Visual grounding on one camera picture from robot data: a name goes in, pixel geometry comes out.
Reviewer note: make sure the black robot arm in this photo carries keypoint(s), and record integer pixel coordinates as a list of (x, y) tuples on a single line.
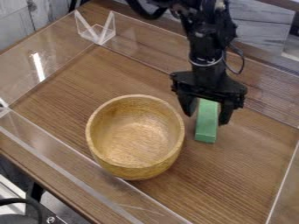
[(210, 30)]

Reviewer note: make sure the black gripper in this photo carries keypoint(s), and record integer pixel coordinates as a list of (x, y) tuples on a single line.
[(219, 89)]

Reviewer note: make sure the black metal base plate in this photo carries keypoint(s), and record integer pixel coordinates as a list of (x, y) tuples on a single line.
[(48, 216)]

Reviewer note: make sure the clear acrylic corner bracket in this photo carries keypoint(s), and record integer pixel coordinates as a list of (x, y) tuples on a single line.
[(99, 34)]

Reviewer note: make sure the clear acrylic front wall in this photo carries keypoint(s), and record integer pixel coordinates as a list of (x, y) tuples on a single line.
[(103, 198)]

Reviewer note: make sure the black table leg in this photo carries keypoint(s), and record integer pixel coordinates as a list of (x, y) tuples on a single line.
[(36, 192)]

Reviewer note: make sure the brown wooden bowl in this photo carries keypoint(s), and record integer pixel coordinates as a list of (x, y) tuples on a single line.
[(135, 134)]

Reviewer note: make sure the green rectangular block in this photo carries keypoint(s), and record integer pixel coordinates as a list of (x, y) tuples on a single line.
[(207, 121)]

